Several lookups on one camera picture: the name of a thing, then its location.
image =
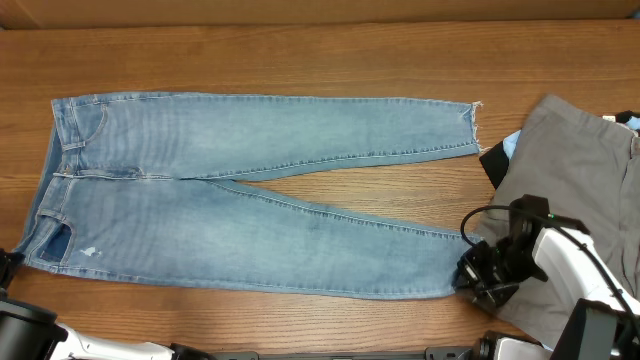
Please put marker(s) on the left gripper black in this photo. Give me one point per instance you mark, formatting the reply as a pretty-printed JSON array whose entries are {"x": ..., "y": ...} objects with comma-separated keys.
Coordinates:
[{"x": 8, "y": 267}]

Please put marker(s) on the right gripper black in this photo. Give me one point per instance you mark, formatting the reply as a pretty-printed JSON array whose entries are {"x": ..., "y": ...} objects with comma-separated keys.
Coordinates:
[{"x": 470, "y": 268}]

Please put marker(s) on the light blue denim jeans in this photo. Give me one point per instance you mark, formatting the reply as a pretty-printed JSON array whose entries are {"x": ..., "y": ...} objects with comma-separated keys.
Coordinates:
[{"x": 164, "y": 188}]

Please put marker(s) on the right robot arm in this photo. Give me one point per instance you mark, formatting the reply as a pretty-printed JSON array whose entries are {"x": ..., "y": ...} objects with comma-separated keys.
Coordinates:
[{"x": 559, "y": 251}]

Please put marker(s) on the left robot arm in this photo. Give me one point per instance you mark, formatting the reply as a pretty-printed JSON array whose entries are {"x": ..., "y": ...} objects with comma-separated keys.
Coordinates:
[{"x": 29, "y": 332}]

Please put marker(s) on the black garment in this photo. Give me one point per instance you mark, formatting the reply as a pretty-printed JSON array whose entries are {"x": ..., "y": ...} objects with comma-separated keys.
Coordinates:
[{"x": 495, "y": 163}]

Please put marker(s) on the light blue garment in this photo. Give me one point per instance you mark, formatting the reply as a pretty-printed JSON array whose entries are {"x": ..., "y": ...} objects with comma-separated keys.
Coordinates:
[{"x": 509, "y": 144}]

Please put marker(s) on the grey trousers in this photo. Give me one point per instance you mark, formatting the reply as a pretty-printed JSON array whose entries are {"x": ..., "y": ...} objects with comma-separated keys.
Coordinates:
[{"x": 588, "y": 169}]

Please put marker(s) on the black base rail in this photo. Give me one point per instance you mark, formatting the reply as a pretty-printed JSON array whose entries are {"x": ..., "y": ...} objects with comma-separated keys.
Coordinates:
[{"x": 430, "y": 353}]

